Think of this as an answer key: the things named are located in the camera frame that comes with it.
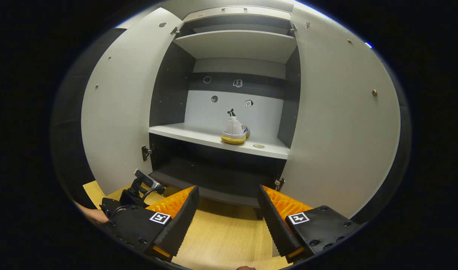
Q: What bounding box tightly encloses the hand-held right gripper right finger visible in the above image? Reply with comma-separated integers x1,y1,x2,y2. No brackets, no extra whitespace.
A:
257,184,361,264

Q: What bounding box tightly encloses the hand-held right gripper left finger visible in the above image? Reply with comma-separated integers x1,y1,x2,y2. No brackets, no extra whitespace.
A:
100,185,200,263

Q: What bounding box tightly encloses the grey shoe cabinet door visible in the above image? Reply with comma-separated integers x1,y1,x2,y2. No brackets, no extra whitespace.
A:
280,4,401,219
81,7,184,195

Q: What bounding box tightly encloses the white shoe yellow sole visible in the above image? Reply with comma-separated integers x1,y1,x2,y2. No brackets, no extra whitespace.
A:
220,116,251,145

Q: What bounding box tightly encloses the grey shoe cabinet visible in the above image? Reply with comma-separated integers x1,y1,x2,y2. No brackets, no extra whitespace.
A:
148,6,301,220

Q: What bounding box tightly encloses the grey cabinet drawer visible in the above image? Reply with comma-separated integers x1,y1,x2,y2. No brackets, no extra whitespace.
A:
183,6,292,23

